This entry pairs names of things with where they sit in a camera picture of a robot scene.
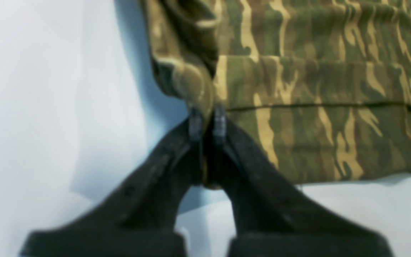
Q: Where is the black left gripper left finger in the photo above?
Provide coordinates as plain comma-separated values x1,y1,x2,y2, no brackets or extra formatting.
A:
21,110,203,257

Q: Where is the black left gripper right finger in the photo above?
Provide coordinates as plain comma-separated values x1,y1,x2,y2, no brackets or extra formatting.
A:
211,105,393,257

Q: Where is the camouflage T-shirt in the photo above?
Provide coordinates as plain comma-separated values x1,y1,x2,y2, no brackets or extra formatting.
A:
141,0,411,183

